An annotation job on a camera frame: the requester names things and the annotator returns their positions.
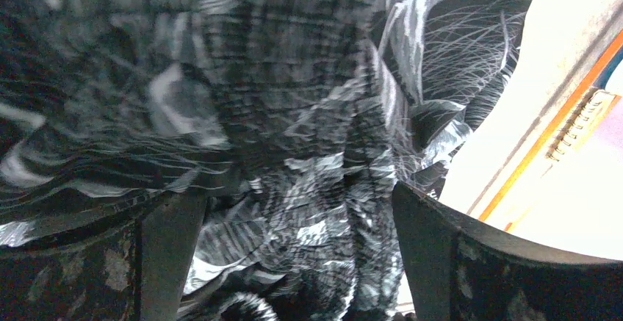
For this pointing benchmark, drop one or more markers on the orange wooden shelf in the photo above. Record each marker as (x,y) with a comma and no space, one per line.
(581,102)

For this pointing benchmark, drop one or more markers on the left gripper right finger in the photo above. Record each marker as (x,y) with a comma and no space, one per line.
(459,268)

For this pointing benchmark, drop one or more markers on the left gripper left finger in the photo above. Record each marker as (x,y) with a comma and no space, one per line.
(130,265)

